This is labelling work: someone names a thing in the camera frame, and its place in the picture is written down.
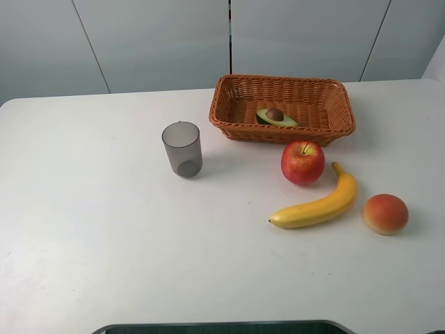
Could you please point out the red apple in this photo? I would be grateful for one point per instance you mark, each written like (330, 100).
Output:
(302, 162)

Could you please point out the halved avocado with pit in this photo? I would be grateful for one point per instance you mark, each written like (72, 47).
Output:
(276, 117)

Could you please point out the orange wicker basket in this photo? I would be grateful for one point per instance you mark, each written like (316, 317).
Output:
(321, 108)

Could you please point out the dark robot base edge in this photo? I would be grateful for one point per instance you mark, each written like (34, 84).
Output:
(314, 326)

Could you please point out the grey translucent plastic cup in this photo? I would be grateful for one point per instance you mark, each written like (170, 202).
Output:
(183, 147)

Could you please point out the yellow banana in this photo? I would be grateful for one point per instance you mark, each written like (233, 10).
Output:
(321, 210)

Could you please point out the orange peach fruit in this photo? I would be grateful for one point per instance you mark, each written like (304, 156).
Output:
(385, 214)

